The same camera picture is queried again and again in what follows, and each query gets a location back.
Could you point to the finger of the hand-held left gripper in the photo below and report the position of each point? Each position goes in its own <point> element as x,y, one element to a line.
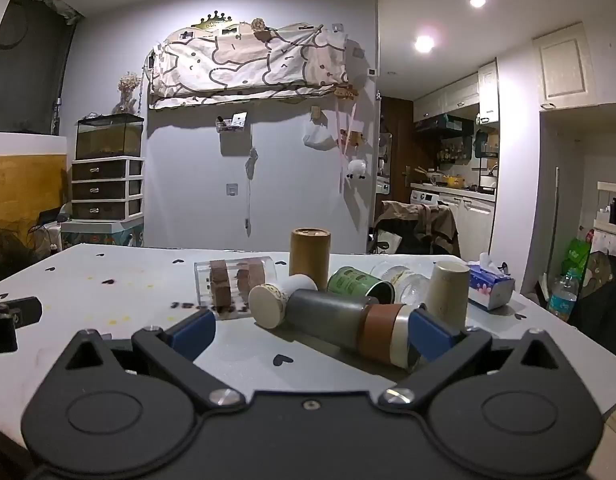
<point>18,311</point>

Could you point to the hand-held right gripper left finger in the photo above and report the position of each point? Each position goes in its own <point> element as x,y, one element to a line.
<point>193,334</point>

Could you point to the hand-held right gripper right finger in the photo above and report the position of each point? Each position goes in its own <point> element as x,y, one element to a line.
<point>427,334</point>

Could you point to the grey cup with brown band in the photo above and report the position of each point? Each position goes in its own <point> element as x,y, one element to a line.
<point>344,324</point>

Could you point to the beige paper cup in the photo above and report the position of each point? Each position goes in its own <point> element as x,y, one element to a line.
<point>448,294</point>

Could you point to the clear plastic cup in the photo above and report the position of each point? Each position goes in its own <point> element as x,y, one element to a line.
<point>233,280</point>

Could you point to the white paper cup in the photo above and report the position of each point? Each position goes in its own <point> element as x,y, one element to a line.
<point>274,302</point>

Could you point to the clear glass jar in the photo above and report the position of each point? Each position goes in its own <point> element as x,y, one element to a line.
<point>404,280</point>

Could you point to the blue tissue pack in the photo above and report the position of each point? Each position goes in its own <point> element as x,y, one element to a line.
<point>489,286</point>

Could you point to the green tin can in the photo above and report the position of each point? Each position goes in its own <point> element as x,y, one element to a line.
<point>359,284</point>

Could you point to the chair with brown clothes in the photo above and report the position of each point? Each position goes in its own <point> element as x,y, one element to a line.
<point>419,225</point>

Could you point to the white washing machine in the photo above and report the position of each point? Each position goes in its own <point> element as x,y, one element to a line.
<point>429,197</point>

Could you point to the tall brown cardboard tube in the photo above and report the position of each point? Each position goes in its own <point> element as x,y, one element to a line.
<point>310,258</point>

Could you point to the clear water bottle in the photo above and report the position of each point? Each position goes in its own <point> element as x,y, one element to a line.
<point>563,296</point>

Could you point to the white drawer cabinet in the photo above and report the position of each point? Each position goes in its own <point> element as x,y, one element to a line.
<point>106,188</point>

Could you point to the yellow pot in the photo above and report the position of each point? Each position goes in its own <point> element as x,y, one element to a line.
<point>453,181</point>

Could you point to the green bag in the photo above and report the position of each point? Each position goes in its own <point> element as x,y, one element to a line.
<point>576,256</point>

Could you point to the black bag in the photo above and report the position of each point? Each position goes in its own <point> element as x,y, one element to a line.
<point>604,305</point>

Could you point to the white sheep plush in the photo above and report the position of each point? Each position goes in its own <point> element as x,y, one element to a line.
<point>357,168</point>

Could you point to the dark wooden door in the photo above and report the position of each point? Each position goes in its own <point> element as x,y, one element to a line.
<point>396,146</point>

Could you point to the glass fish tank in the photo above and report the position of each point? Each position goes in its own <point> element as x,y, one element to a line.
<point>108,136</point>

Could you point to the white storage shelf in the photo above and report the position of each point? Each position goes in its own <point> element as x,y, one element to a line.
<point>611,210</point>

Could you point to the white plastic bag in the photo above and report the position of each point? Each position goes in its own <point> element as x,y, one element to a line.
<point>318,138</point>

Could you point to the vase with dried flowers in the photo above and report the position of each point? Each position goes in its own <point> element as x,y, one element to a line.
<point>125,91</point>

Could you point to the white kitchen cupboards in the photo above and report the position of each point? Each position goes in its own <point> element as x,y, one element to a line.
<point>457,91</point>

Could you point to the black window curtain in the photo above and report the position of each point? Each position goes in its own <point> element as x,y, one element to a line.
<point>28,60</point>

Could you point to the round ceiling light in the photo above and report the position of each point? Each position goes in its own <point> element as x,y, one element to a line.
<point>478,1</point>
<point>424,43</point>

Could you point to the gold crown decoration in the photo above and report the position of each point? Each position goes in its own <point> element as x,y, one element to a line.
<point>215,21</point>

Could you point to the small wall shelf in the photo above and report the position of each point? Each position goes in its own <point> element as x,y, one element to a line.
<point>231,122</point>

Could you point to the patterned cloth wall cover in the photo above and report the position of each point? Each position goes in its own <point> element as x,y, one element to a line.
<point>248,65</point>

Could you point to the white wall cabinet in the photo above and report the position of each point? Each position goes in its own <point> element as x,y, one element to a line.
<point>564,66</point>

